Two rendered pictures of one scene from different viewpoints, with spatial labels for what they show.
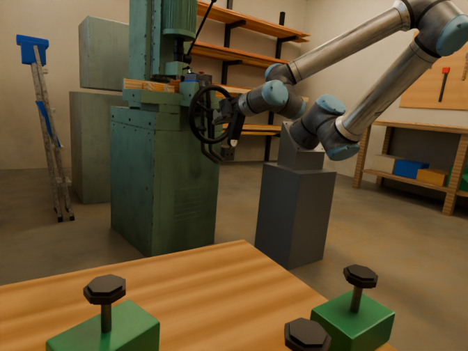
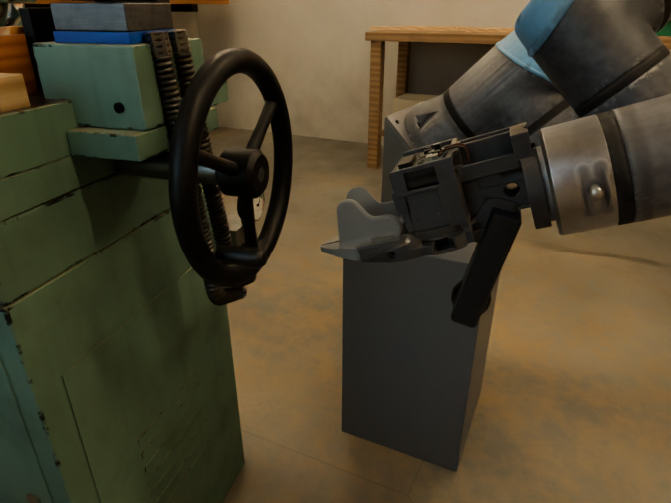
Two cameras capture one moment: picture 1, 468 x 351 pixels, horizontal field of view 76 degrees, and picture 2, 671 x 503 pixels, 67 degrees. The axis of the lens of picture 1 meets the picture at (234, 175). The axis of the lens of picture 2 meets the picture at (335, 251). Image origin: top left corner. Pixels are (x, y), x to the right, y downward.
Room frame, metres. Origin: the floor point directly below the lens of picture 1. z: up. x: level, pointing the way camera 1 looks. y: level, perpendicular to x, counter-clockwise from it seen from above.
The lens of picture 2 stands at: (0.93, 0.33, 1.00)
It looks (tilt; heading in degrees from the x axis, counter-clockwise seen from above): 26 degrees down; 331
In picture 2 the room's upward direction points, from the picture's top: straight up
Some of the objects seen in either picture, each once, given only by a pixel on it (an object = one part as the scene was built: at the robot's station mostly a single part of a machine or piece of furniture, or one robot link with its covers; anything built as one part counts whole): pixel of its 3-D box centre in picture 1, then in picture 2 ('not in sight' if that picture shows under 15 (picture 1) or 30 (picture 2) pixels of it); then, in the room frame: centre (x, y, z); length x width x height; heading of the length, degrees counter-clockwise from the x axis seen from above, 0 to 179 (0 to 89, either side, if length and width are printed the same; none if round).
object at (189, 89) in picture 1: (197, 92); (128, 79); (1.63, 0.23, 0.91); 0.15 x 0.14 x 0.09; 134
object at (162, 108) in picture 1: (182, 109); (58, 148); (1.72, 0.32, 0.82); 0.40 x 0.21 x 0.04; 134
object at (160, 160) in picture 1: (162, 182); (39, 384); (1.85, 0.45, 0.36); 0.58 x 0.45 x 0.71; 44
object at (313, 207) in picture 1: (293, 212); (421, 327); (1.73, -0.37, 0.28); 0.30 x 0.30 x 0.55; 35
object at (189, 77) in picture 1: (199, 78); (122, 14); (1.63, 0.22, 0.99); 0.13 x 0.11 x 0.06; 134
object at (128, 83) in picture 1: (175, 90); not in sight; (1.78, 0.37, 0.92); 0.60 x 0.02 x 0.05; 134
